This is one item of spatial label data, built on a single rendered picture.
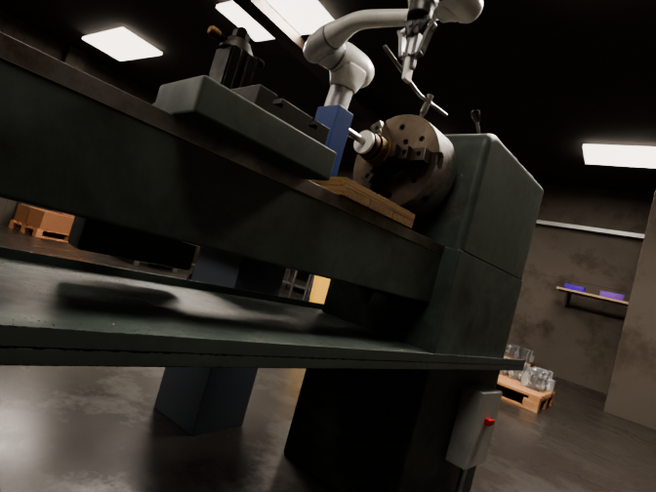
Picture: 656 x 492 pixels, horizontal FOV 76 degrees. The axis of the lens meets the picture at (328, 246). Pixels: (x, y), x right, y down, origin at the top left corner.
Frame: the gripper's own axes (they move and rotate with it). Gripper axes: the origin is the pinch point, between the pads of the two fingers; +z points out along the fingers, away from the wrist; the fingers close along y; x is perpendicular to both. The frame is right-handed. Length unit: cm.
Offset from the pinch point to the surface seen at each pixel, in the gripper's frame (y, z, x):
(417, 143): 2.5, 18.9, 9.3
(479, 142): 14.6, 13.0, 24.9
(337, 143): -1.6, 30.5, -20.1
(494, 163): 17.4, 17.4, 32.0
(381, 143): -1.7, 23.6, -2.4
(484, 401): 22, 93, 52
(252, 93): 12, 37, -57
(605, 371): -31, 109, 675
